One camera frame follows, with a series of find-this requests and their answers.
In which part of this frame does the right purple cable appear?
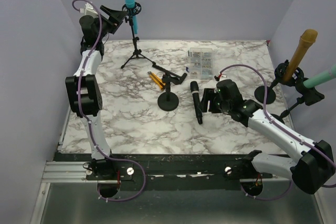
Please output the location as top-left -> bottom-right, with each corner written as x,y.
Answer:
217,63 -> 336,200

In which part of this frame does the blue toy microphone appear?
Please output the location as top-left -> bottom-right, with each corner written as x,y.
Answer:
125,0 -> 138,35

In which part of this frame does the green microphone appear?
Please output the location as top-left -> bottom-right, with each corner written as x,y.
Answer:
303,65 -> 336,89

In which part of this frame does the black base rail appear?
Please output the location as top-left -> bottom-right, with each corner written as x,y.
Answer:
54,152 -> 305,192

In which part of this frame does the clear plastic screw box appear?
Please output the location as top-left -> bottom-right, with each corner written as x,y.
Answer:
186,47 -> 214,79

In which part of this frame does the black clip microphone stand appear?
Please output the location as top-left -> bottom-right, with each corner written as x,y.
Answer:
157,73 -> 187,112

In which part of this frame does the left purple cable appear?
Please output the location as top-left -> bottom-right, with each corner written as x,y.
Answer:
72,0 -> 147,204

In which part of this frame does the yellow utility knife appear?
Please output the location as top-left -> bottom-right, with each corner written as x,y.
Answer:
148,71 -> 165,90

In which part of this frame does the black T-handle tool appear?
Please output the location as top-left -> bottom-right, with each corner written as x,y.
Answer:
152,63 -> 187,85

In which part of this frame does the black clip stand right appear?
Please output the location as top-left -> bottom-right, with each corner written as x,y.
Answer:
272,77 -> 325,124

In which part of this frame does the black tripod shock-mount stand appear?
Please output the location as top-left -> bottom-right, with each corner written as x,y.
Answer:
120,2 -> 156,69

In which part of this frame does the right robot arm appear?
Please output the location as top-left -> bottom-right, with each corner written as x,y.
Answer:
199,79 -> 335,194

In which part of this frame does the black microphone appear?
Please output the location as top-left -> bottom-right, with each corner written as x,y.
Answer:
190,81 -> 203,125

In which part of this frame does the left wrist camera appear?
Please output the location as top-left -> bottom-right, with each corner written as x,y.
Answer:
79,2 -> 98,18

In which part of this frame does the black round-base shock-mount stand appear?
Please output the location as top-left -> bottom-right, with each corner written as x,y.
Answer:
254,60 -> 304,104

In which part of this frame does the gold microphone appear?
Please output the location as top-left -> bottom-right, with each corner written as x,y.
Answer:
282,29 -> 318,82

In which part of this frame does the purple cable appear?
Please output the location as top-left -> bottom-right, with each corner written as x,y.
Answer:
217,63 -> 336,200
72,0 -> 147,204

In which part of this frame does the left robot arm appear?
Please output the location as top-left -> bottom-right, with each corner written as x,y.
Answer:
65,6 -> 127,179

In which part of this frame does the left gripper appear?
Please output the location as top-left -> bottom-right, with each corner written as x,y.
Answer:
93,6 -> 125,41

